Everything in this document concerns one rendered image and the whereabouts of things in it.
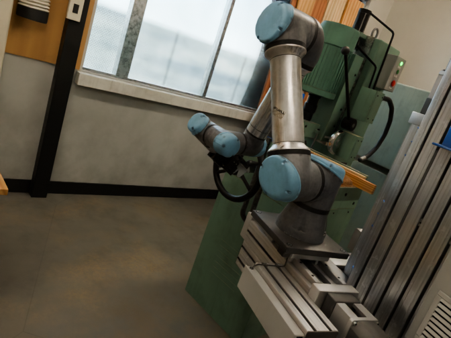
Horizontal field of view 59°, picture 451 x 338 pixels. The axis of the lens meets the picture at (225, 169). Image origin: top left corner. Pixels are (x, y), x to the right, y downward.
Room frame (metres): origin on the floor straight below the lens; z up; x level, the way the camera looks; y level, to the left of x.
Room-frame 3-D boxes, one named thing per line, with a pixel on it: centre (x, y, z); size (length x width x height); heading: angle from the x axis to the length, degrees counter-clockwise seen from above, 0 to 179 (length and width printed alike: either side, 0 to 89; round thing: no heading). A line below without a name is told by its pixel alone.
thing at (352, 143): (1.92, -0.52, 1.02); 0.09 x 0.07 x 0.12; 48
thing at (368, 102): (1.95, -0.53, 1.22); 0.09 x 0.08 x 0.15; 138
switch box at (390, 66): (2.03, -0.60, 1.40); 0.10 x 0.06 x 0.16; 138
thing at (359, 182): (1.82, -0.35, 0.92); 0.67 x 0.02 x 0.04; 48
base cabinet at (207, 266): (1.98, -0.36, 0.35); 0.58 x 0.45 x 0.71; 138
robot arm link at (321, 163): (1.13, -0.26, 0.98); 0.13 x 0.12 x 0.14; 134
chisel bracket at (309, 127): (1.91, -0.29, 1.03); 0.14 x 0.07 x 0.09; 138
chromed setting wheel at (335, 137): (1.90, -0.46, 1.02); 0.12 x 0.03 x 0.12; 138
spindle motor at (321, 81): (1.89, -0.28, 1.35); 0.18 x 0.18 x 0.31
